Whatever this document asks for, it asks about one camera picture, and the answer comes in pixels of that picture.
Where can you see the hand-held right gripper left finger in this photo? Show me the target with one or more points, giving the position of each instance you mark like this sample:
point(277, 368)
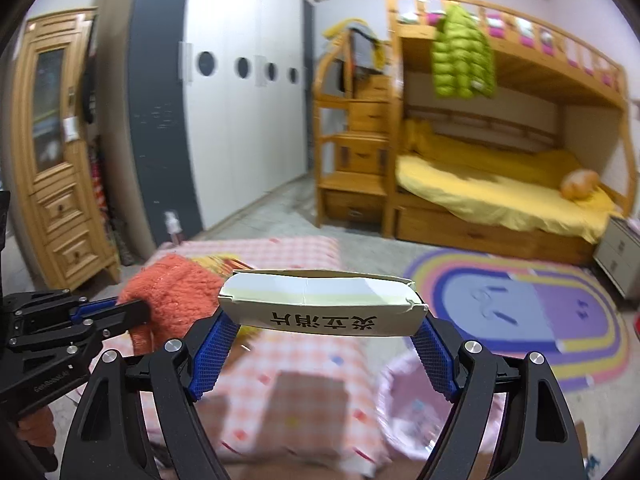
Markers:
point(215, 355)

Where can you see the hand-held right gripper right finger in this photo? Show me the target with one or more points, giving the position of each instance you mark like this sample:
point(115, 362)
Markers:
point(432, 360)

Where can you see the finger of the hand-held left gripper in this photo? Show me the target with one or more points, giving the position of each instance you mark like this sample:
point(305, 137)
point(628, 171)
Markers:
point(127, 324)
point(97, 309)

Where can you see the orange fuzzy cloth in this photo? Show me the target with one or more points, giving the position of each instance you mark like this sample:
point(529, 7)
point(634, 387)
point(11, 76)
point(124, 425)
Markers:
point(175, 290)

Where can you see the yellow red snack packet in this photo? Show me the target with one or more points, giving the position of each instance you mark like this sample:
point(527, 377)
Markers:
point(225, 263)

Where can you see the white paper carton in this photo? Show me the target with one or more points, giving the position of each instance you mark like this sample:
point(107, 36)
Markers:
point(320, 295)

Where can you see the person's left hand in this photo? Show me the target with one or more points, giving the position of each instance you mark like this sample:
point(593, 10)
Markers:
point(35, 425)

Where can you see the pink checked tablecloth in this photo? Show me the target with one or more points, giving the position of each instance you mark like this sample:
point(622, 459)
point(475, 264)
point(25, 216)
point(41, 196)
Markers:
point(300, 355)

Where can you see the colourful patterned bundle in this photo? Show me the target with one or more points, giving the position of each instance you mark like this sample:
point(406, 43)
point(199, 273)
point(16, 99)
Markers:
point(107, 210)

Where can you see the wooden cabinet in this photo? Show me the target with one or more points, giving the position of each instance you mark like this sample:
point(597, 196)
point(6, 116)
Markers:
point(60, 210)

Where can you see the rainbow rug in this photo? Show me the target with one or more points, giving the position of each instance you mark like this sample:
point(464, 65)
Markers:
point(525, 305)

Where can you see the white spray bottle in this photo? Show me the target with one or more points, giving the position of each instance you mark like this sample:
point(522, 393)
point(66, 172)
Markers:
point(172, 224)

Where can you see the brown cardboard box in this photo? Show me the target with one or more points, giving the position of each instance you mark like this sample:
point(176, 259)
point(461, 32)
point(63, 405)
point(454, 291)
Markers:
point(580, 440)

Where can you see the yellow bedsheet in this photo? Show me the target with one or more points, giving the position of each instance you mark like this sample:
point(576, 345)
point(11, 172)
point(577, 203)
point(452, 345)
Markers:
point(475, 185)

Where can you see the white paper tag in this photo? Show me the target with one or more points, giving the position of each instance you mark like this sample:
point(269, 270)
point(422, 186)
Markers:
point(71, 129)

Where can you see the grey nightstand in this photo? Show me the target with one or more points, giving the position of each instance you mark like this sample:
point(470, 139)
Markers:
point(617, 255)

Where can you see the white grey wardrobe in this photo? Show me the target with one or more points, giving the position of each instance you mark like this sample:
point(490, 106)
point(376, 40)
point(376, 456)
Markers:
point(240, 135)

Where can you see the wooden staircase drawers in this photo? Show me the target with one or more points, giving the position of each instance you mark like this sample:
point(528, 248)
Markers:
point(360, 150)

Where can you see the black hanging bag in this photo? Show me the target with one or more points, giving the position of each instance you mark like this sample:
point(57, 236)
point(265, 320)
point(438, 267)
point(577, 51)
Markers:
point(88, 80)

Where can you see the orange plush toy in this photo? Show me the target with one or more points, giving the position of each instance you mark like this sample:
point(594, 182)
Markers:
point(580, 184)

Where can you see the green puffer jacket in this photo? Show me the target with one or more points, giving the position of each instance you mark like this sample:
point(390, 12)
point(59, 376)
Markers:
point(462, 55)

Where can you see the wooden bunk bed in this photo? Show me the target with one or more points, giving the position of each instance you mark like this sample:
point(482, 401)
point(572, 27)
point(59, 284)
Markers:
point(550, 70)

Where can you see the grey cloth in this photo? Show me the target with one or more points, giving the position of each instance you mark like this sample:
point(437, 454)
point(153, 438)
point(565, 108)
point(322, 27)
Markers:
point(364, 50)

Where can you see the pink bedding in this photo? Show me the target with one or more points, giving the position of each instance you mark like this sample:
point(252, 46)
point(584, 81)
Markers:
point(525, 37)

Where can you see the yellow cloth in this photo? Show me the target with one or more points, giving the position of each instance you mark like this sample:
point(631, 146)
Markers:
point(340, 30)

